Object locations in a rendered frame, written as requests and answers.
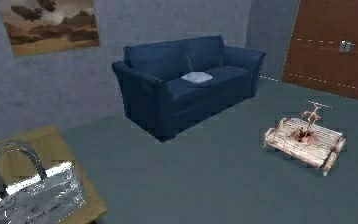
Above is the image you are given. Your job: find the tan wooden table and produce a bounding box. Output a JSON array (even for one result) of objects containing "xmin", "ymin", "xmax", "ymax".
[{"xmin": 0, "ymin": 125, "xmax": 109, "ymax": 224}]

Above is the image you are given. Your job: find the white pillow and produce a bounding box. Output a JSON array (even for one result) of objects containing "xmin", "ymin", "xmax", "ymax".
[{"xmin": 180, "ymin": 71, "xmax": 214, "ymax": 84}]

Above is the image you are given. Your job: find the framed brown landscape picture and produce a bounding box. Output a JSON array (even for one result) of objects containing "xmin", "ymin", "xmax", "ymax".
[{"xmin": 0, "ymin": 0, "xmax": 101, "ymax": 58}]

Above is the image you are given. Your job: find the dark blue sofa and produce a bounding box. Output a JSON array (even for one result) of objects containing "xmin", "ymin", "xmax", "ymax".
[{"xmin": 111, "ymin": 34, "xmax": 267, "ymax": 143}]

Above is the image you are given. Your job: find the pale wooden slatted low table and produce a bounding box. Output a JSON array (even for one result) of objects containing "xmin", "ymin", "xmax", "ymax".
[{"xmin": 262, "ymin": 117, "xmax": 347, "ymax": 177}]

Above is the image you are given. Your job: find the brown twig plant in pot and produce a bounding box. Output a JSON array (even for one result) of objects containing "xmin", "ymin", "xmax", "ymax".
[{"xmin": 292, "ymin": 102, "xmax": 331, "ymax": 145}]

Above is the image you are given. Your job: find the silver bag with grey handle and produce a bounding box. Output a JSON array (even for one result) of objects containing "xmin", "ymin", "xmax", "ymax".
[{"xmin": 0, "ymin": 139, "xmax": 87, "ymax": 224}]

